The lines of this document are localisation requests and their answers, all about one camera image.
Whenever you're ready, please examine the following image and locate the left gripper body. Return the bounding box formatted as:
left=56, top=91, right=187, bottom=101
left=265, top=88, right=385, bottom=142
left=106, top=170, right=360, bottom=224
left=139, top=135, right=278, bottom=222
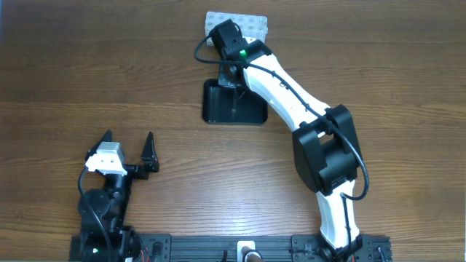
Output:
left=122, top=164, right=151, bottom=180

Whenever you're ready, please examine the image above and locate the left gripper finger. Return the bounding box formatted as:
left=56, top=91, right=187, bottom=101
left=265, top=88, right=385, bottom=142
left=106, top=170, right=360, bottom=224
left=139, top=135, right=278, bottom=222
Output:
left=85, top=130, right=114, bottom=162
left=141, top=131, right=160, bottom=173

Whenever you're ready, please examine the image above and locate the black tray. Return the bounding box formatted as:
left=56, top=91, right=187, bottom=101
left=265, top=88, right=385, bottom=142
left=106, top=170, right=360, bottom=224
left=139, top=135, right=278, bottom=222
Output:
left=202, top=78, right=269, bottom=127

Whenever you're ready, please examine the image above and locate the white test tube rack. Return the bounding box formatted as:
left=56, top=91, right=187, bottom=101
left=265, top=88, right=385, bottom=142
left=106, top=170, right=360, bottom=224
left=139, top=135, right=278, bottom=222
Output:
left=204, top=11, right=269, bottom=47

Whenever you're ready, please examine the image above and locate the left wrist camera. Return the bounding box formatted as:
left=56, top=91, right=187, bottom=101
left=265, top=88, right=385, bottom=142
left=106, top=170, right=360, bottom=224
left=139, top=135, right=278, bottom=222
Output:
left=84, top=141, right=127, bottom=177

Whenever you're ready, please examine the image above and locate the mounting rail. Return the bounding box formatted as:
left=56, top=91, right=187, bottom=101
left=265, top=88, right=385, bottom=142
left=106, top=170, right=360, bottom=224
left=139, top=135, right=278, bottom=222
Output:
left=68, top=234, right=393, bottom=262

